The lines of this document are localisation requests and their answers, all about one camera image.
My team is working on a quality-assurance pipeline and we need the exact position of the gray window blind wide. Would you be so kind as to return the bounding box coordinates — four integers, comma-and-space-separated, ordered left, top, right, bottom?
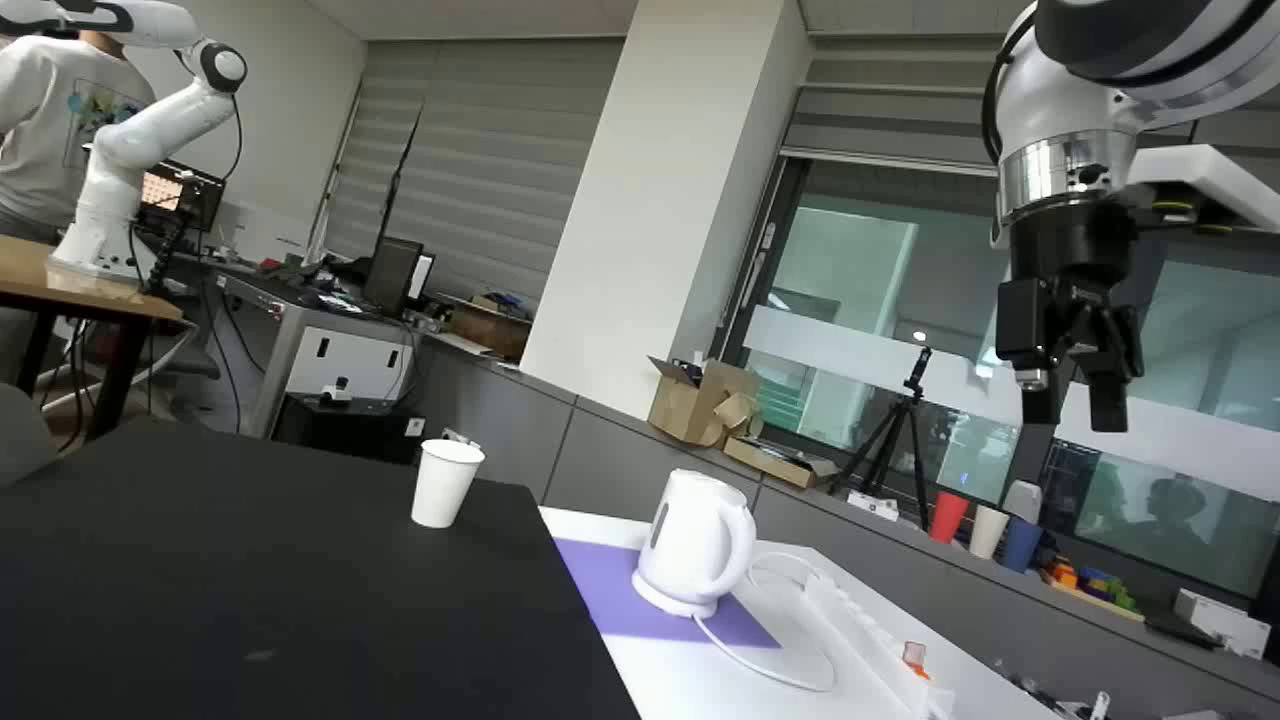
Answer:
319, 38, 629, 313

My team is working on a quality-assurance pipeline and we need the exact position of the colourful toy pile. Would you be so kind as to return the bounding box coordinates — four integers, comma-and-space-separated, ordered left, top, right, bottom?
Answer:
1039, 555, 1149, 619

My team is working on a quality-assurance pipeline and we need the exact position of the gray chair back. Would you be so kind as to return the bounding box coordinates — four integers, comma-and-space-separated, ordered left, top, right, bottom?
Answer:
0, 381, 63, 492

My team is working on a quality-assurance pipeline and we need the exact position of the open cardboard box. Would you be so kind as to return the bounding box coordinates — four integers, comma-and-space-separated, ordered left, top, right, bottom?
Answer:
643, 351, 762, 453

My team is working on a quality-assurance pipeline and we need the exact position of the black camera tripod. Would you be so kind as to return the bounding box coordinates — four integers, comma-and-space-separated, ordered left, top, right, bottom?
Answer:
827, 339, 940, 534

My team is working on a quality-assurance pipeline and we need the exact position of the brown cardboard box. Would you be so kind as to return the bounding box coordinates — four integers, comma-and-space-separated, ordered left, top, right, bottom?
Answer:
440, 295, 536, 369

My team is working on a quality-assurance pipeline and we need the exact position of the purple mat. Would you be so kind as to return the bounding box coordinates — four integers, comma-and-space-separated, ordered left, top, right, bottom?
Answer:
549, 538, 785, 656

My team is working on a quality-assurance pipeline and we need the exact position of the red cup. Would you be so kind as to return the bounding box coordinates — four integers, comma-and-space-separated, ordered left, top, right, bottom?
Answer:
922, 487, 973, 550

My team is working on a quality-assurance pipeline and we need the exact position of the wooden table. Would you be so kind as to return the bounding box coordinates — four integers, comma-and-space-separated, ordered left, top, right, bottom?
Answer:
0, 234, 190, 448

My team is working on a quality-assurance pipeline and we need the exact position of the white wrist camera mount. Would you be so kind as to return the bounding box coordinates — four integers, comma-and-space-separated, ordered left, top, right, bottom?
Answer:
1127, 139, 1280, 242

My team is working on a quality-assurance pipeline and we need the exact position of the gray window blind narrow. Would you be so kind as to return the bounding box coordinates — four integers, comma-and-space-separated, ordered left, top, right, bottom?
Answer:
774, 32, 1018, 179

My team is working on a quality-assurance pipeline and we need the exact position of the white VR headset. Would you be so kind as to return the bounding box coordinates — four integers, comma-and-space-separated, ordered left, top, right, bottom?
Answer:
0, 0, 200, 53

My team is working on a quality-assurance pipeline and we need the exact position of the white kettle cable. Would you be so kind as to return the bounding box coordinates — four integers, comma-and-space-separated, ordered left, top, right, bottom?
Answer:
691, 555, 841, 697

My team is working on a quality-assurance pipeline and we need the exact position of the black monitor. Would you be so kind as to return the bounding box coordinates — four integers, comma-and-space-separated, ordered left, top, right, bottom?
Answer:
358, 234, 440, 319

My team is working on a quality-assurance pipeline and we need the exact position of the person in gray shirt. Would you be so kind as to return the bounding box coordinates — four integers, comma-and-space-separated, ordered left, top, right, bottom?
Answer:
0, 19, 160, 248

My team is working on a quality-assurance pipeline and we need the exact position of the blue cup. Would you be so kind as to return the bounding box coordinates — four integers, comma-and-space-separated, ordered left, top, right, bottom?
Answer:
996, 513, 1048, 581

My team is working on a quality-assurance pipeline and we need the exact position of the white paper cup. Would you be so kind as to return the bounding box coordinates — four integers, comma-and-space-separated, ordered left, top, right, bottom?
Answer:
409, 436, 489, 538

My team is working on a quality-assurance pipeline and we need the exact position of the white electric kettle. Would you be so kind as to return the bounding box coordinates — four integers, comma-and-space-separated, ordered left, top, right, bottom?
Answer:
629, 464, 762, 619

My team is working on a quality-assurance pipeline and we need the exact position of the flat cardboard piece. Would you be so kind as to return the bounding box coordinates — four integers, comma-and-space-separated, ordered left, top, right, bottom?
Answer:
720, 434, 820, 492

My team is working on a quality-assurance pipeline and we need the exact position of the white power strip orange switch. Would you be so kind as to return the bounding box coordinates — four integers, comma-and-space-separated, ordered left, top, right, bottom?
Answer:
781, 538, 968, 714

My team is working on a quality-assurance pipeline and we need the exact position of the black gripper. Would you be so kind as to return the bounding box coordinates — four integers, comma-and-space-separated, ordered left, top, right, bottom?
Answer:
992, 183, 1157, 436

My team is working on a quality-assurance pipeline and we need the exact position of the white small box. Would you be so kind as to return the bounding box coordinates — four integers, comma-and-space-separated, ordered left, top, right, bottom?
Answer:
1168, 584, 1276, 664

